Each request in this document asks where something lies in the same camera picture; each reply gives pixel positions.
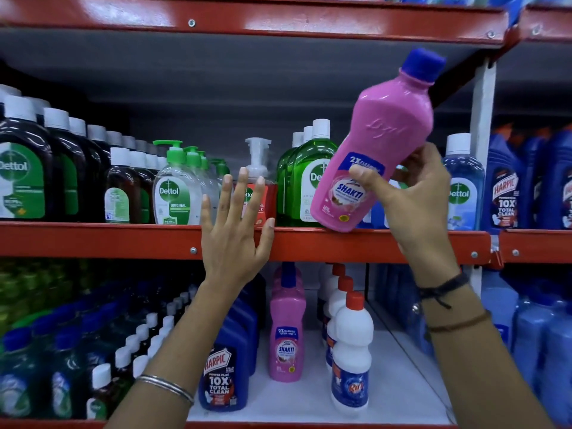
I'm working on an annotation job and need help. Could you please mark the row of large brown bottles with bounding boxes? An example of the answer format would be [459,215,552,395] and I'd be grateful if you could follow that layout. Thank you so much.
[0,85,112,222]

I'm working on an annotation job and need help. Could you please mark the brown thread wristband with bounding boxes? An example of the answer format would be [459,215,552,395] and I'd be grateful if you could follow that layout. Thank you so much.
[425,310,492,334]

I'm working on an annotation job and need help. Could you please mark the group of white-capped dark bottles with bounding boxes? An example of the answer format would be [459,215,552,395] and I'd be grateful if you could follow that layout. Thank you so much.
[86,285,198,421]

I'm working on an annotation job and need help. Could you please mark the group of blue-capped teal bottles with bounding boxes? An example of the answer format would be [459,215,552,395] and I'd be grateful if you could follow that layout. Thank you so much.
[0,281,150,421]

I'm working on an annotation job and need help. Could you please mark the white pump bottle red label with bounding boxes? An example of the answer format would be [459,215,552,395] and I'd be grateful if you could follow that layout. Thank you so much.
[241,137,279,226]

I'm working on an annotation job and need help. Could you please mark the person's left hand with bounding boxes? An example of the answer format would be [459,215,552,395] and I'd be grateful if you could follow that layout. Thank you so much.
[200,167,276,287]

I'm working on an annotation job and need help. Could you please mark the silver bangle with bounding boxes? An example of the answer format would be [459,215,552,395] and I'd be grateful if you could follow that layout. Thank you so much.
[134,374,195,407]

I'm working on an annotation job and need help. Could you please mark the green antiseptic bottle white cap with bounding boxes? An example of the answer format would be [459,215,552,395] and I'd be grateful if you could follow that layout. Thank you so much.
[286,119,338,227]
[276,131,304,216]
[280,126,314,224]

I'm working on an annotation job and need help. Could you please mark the white shelf board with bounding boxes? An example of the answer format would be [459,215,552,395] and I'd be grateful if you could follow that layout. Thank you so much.
[187,288,453,426]

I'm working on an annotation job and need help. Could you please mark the group of large blue bottles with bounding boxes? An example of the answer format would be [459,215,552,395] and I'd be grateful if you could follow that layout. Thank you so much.
[482,268,572,428]

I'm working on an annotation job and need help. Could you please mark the person's right hand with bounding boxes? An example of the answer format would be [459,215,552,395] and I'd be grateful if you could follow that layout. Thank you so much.
[349,143,466,289]

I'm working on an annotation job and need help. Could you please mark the red metal shelf rack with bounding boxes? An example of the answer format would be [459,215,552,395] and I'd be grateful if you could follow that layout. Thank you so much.
[489,4,572,269]
[0,0,510,429]

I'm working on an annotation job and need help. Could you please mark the black thread wristband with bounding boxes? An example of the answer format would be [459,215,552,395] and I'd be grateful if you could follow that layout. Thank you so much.
[418,272,470,310]

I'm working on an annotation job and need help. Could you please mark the pink cleaner bottle blue cap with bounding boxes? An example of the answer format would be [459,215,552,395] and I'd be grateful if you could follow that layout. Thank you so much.
[273,262,306,293]
[268,262,307,383]
[310,48,447,233]

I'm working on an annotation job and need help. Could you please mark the pale blue bottle white cap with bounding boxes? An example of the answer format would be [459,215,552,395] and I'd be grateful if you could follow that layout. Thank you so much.
[442,133,486,232]

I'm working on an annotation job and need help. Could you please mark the person's right forearm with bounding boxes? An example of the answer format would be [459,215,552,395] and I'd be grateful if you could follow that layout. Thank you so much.
[413,270,557,429]

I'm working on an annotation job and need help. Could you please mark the row of small brown bottles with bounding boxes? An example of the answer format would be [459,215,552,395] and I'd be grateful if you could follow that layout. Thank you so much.
[105,130,168,225]

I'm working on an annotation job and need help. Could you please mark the blue toilet cleaner bottle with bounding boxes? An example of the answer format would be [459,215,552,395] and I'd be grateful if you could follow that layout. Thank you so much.
[198,316,250,413]
[538,128,572,231]
[228,297,259,377]
[484,129,523,229]

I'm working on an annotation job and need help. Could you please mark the person's left forearm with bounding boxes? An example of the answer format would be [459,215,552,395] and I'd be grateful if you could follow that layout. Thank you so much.
[105,281,253,429]

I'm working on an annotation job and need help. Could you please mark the white bottle red cap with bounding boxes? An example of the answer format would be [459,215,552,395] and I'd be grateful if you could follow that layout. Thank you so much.
[322,263,346,344]
[326,276,355,376]
[331,291,374,417]

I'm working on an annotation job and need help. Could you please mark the group of green bottles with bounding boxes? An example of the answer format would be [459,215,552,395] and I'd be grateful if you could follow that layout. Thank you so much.
[0,259,97,335]

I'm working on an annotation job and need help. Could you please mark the clear handwash bottle green pump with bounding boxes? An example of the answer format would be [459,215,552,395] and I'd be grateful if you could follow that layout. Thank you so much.
[183,146,214,221]
[198,151,221,210]
[152,140,203,226]
[210,158,231,186]

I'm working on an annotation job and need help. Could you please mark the white rack upright post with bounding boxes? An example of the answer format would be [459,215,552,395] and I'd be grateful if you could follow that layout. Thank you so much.
[468,62,498,297]

